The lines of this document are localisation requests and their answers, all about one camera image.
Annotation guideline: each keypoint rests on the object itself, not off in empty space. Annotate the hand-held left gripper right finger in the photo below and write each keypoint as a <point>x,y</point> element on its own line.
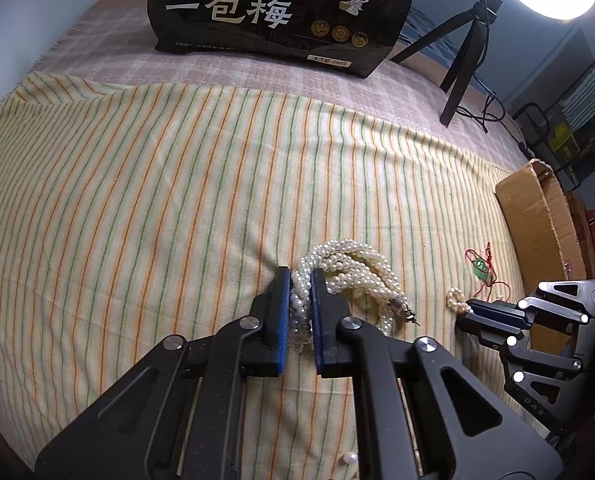
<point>319,315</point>

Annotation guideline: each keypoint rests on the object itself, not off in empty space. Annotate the black tripod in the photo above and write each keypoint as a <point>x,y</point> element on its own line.
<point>460,70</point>

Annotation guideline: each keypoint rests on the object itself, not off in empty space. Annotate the blue patterned bed sheet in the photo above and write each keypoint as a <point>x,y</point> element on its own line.
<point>427,25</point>

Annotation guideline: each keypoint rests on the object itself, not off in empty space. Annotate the striped hanging towel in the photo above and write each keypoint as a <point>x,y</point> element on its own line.
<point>590,92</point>

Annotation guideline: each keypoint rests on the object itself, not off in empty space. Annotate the black printed snack bag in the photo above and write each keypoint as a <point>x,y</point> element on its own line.
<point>277,5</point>

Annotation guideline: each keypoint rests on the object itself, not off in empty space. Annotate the cardboard box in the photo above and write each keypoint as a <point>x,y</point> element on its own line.
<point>537,215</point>

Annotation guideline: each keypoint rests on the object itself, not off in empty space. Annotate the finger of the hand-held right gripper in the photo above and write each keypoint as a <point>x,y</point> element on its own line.
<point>487,332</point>
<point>497,314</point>

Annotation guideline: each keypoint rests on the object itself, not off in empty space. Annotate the pink checked bed sheet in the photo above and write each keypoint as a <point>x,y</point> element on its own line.
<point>277,67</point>

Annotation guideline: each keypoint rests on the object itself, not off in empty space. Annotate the yellow crate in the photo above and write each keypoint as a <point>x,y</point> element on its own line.
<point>562,139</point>

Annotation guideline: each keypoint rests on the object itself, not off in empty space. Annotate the loose white pearl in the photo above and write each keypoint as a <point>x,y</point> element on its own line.
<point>351,458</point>

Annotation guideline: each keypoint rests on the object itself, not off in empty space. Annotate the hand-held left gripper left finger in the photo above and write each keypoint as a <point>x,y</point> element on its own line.
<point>281,310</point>

